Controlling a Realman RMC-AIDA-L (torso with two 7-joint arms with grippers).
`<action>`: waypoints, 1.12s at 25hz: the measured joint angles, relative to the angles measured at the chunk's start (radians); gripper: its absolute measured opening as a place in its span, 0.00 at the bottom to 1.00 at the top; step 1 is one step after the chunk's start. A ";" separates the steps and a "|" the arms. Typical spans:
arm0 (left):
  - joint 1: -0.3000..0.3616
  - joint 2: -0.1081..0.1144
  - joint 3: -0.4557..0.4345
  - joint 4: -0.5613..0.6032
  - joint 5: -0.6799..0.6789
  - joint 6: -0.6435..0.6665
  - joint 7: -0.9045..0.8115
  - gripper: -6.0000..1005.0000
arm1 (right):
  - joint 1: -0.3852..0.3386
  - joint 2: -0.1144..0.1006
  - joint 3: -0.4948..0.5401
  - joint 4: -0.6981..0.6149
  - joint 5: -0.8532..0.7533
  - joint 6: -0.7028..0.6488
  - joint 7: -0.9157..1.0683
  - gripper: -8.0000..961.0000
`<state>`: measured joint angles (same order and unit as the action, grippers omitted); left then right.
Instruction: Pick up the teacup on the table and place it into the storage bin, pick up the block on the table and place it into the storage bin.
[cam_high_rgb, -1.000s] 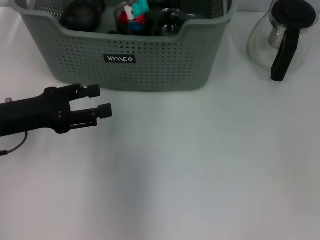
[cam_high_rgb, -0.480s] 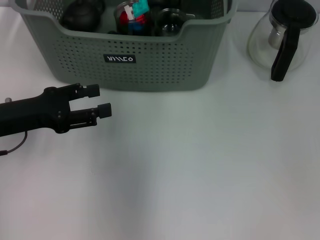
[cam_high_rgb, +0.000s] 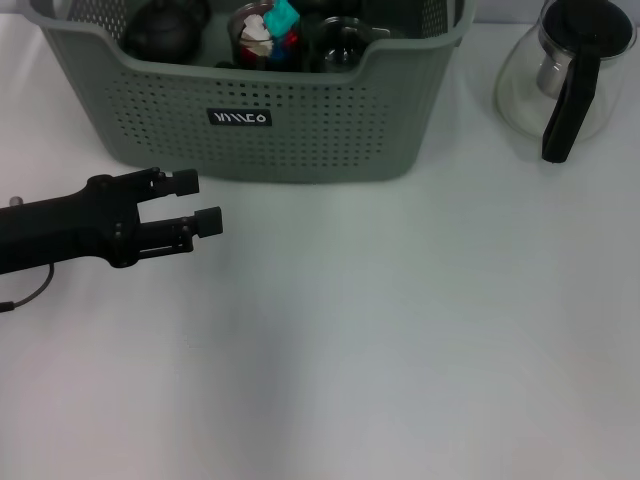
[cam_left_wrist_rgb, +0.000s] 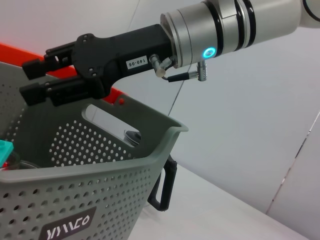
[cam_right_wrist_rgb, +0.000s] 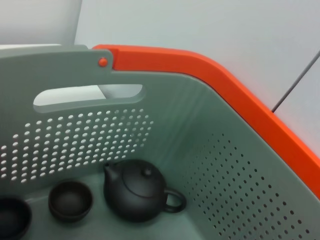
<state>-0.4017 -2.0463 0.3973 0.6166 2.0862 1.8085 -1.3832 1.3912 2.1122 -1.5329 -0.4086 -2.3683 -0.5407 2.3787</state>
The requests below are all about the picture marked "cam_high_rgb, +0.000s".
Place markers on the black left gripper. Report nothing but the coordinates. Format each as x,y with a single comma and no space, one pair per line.
70,225

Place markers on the dark red long brick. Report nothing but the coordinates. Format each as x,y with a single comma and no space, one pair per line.
245,52

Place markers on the glass jar with bricks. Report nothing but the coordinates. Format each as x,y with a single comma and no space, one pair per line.
235,35

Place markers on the orange-red sloped brick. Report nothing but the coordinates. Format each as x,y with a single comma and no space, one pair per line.
292,36

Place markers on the cyan square building brick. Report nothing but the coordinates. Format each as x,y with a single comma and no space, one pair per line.
281,15

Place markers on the grey perforated storage bin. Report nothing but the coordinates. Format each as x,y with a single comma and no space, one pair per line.
390,125

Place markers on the dark clay teapot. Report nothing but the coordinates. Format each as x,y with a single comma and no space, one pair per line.
160,30

